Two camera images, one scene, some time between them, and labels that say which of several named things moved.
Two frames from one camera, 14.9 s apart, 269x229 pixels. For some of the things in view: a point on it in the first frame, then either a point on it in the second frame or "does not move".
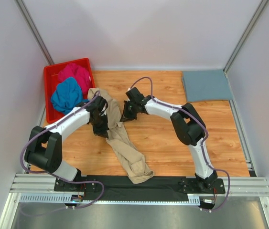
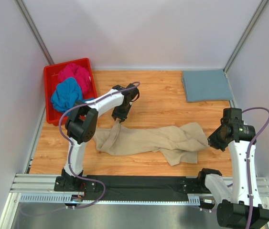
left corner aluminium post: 33,30 does not move
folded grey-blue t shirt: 207,85 does not move
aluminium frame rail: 26,182 does not move
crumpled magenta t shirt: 80,73 does not move
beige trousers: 137,166 to 180,142
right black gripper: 128,109 to 215,141
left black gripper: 100,126 to 120,114
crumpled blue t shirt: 67,95 does not move
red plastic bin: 51,77 does not move
